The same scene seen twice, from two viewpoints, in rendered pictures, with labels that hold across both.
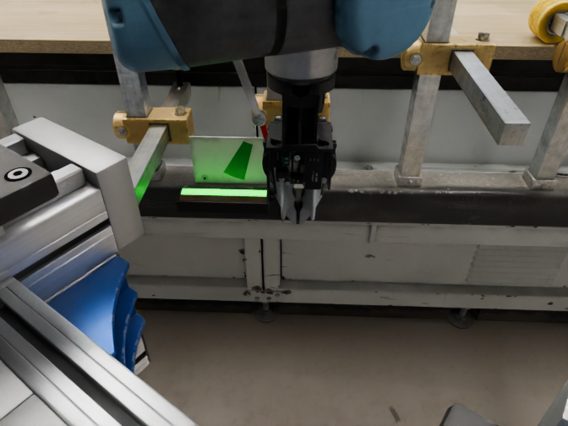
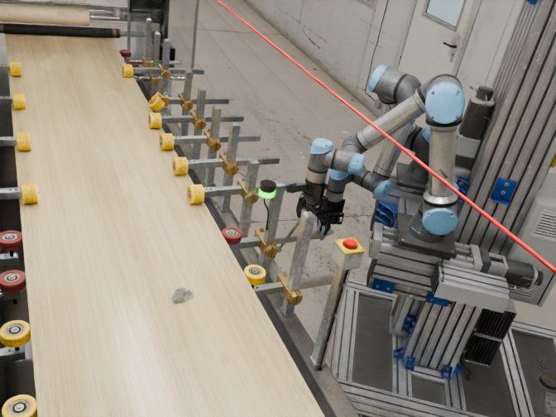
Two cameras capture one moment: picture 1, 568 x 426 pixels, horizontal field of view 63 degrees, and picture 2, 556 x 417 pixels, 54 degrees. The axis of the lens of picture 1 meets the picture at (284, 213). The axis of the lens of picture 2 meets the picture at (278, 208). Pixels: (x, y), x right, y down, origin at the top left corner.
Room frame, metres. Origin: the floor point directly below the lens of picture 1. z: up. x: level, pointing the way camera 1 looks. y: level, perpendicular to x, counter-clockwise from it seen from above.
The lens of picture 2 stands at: (1.71, 1.59, 2.15)
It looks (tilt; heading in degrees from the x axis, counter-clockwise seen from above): 31 degrees down; 239
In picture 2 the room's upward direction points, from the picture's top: 11 degrees clockwise
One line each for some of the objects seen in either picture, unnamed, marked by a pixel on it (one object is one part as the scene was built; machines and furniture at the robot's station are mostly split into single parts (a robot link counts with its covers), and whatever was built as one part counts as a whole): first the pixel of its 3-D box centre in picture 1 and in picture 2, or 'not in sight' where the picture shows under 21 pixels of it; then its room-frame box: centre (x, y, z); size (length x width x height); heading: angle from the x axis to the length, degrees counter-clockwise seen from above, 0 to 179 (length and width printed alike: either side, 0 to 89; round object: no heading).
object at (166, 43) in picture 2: not in sight; (165, 76); (0.69, -1.74, 0.92); 0.04 x 0.04 x 0.48; 88
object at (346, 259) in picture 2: not in sight; (347, 255); (0.78, 0.52, 1.18); 0.07 x 0.07 x 0.08; 88
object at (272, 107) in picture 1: (291, 108); (265, 242); (0.76, -0.01, 0.85); 0.14 x 0.06 x 0.05; 88
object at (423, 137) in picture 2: not in sight; (429, 144); (-0.05, -0.10, 1.21); 0.13 x 0.12 x 0.14; 112
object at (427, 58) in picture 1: (445, 54); (246, 191); (0.75, -0.26, 0.95); 0.14 x 0.06 x 0.05; 88
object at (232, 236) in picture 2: not in sight; (230, 242); (0.91, -0.04, 0.85); 0.08 x 0.08 x 0.11
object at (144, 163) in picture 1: (156, 139); (298, 285); (0.72, 0.22, 0.81); 0.44 x 0.03 x 0.04; 178
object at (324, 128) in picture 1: (300, 128); (332, 210); (0.46, -0.02, 0.97); 0.09 x 0.08 x 0.12; 178
